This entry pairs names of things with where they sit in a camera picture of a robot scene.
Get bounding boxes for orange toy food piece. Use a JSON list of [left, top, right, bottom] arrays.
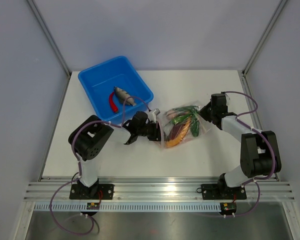
[[165, 119, 191, 148]]

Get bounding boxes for right aluminium frame post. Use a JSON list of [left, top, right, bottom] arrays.
[[242, 0, 290, 77]]

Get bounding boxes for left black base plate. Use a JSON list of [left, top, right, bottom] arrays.
[[69, 184, 114, 200]]

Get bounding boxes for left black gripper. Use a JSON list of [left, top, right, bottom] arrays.
[[137, 120, 170, 142]]

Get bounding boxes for left aluminium frame post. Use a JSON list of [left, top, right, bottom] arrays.
[[25, 0, 72, 77]]

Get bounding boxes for red toy chili pepper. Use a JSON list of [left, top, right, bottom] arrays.
[[108, 91, 119, 114]]

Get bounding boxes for white slotted cable duct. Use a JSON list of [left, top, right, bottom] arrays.
[[34, 202, 221, 213]]

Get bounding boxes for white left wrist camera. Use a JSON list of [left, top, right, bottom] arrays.
[[147, 108, 161, 123]]

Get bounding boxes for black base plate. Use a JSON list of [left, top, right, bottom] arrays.
[[196, 183, 247, 200], [69, 184, 114, 200]]

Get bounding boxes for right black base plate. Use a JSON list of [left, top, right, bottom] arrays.
[[196, 183, 247, 200]]

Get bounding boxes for blue plastic bin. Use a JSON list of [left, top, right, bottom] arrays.
[[78, 56, 154, 125]]

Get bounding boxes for aluminium mounting rail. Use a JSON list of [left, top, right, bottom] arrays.
[[23, 177, 295, 202]]

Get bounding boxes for green toy scallion strands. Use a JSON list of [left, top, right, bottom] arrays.
[[168, 105, 200, 114]]

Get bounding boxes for green toy leaf vegetable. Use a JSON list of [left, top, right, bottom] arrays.
[[190, 119, 200, 138]]

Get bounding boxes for grey toy fish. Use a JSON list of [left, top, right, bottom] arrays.
[[113, 86, 136, 106]]

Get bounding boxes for small circuit board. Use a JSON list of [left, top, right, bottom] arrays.
[[222, 202, 237, 211], [86, 202, 100, 210]]

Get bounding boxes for left small circuit board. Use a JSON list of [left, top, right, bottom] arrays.
[[86, 202, 100, 210]]

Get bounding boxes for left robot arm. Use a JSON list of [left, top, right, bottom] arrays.
[[68, 108, 164, 200]]

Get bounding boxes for aluminium frame post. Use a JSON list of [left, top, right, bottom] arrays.
[[25, 0, 72, 77], [242, 0, 290, 77]]

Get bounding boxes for clear zip top bag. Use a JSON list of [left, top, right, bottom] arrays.
[[157, 100, 211, 149]]

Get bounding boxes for right small circuit board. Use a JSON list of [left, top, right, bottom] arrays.
[[222, 202, 237, 211]]

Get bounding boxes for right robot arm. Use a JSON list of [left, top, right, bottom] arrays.
[[199, 91, 282, 200]]

